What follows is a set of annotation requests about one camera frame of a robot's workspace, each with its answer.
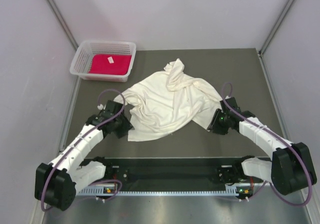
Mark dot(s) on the aluminium front rail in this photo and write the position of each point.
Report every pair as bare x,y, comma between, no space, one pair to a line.
284,179

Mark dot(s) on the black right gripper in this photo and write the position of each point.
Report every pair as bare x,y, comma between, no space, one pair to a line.
214,125

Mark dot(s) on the red folded t shirt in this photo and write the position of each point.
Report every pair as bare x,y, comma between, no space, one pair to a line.
110,64

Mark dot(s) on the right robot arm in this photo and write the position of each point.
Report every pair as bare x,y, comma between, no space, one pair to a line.
279,150

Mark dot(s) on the white t shirt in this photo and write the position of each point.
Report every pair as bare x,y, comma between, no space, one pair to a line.
168,100

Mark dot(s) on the right aluminium frame post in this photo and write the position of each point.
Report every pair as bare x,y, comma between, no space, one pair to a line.
276,26

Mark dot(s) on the left aluminium frame post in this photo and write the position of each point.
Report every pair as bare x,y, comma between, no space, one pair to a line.
56,12

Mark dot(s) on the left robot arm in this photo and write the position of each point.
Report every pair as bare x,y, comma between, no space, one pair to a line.
96,129

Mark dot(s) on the white plastic laundry basket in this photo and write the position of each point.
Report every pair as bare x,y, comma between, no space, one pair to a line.
83,59

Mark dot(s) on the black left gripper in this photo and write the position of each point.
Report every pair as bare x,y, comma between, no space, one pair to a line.
126,127

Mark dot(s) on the aluminium frame post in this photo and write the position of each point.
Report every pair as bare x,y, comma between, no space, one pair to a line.
56,12
276,26

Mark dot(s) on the white slotted cable duct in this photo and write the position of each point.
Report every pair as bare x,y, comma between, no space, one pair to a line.
101,190

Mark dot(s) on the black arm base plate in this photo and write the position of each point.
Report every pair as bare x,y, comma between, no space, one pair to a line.
161,171

